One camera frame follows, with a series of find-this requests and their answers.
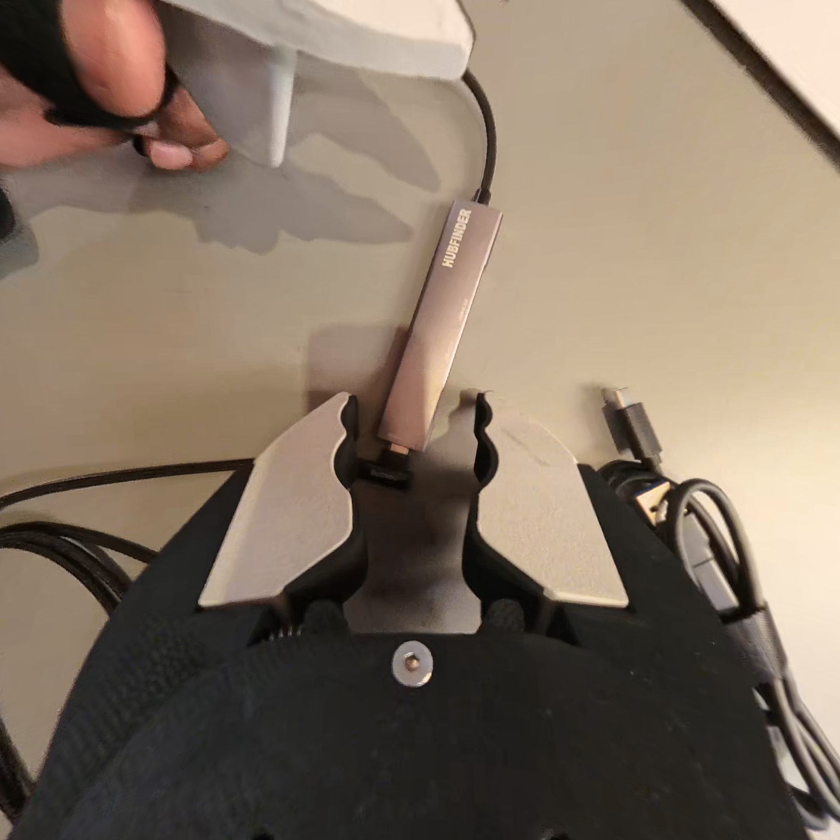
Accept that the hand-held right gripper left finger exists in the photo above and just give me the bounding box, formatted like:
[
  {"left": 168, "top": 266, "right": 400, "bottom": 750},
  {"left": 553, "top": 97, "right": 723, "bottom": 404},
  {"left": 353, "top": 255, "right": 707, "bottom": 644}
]
[{"left": 198, "top": 391, "right": 370, "bottom": 627}]

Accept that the black hub cable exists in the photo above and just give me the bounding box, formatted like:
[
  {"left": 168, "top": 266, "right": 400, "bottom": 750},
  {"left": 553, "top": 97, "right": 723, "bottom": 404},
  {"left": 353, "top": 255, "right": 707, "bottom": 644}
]
[{"left": 461, "top": 68, "right": 498, "bottom": 206}]

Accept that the black usb cable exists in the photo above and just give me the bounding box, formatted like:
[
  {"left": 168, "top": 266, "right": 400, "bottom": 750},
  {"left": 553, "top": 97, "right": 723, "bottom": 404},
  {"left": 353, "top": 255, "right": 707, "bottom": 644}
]
[{"left": 600, "top": 386, "right": 840, "bottom": 840}]

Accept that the black braided usb-c cable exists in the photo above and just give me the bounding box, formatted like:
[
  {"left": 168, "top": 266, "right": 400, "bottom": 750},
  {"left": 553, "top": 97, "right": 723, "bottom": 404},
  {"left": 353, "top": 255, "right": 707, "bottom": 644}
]
[{"left": 0, "top": 456, "right": 416, "bottom": 818}]

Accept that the grey usb hub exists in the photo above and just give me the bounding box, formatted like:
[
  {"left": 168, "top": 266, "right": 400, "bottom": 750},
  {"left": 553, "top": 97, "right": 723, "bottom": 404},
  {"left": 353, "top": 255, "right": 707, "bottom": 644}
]
[{"left": 377, "top": 199, "right": 505, "bottom": 455}]

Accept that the person's left hand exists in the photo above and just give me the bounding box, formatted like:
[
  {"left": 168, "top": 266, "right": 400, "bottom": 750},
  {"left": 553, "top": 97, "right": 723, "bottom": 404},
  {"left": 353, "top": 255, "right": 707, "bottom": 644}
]
[{"left": 0, "top": 0, "right": 231, "bottom": 173}]

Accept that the white metal stand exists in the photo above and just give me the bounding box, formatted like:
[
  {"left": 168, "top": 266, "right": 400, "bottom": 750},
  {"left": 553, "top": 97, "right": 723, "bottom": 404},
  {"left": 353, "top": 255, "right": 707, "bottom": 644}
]
[{"left": 712, "top": 0, "right": 840, "bottom": 165}]

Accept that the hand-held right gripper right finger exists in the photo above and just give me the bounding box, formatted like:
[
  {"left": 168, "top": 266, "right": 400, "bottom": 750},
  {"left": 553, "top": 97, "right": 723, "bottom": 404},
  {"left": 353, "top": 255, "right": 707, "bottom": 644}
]
[{"left": 462, "top": 391, "right": 631, "bottom": 618}]

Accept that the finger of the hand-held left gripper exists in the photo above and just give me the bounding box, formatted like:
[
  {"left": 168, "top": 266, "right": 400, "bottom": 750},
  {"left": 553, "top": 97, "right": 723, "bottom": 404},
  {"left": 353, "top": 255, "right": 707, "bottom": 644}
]
[{"left": 156, "top": 0, "right": 477, "bottom": 81}]

